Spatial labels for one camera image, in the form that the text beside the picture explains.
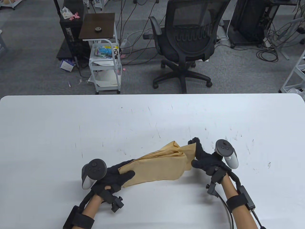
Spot person's left hand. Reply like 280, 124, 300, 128
91, 159, 136, 198

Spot person's right hand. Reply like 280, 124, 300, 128
188, 137, 232, 177

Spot group of brown paper envelopes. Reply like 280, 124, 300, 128
118, 141, 198, 188

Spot person's left forearm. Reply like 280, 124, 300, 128
82, 193, 103, 219

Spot person's right forearm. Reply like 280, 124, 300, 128
220, 175, 259, 229

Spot grey and white tracking controller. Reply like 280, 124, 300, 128
81, 159, 107, 190
214, 139, 239, 169

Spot black fabric wristband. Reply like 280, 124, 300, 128
226, 193, 248, 211
71, 213, 95, 229

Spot black sensor box with label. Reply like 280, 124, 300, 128
238, 186, 256, 211

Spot white papers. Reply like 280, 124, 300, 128
94, 70, 118, 87

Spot white rolling cart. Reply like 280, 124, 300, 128
89, 21, 122, 94

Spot black mesh office chair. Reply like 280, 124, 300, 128
142, 0, 231, 94

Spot blue and white box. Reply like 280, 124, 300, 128
60, 59, 75, 72

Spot black equipment cabinet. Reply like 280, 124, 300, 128
231, 0, 280, 46

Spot black computer tower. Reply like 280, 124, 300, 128
59, 0, 90, 63

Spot dark brown wooden board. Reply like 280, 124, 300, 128
79, 13, 116, 40

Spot crumpled clear plastic bag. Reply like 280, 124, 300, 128
61, 6, 73, 19

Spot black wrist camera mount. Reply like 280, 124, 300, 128
101, 190, 124, 213
207, 166, 228, 198

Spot black glove cable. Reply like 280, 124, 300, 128
216, 171, 267, 229
77, 188, 95, 208

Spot white metal frame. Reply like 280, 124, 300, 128
279, 49, 305, 94

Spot coiled black cable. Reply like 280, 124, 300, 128
256, 45, 279, 63

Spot black flat base plate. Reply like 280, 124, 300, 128
56, 38, 73, 59

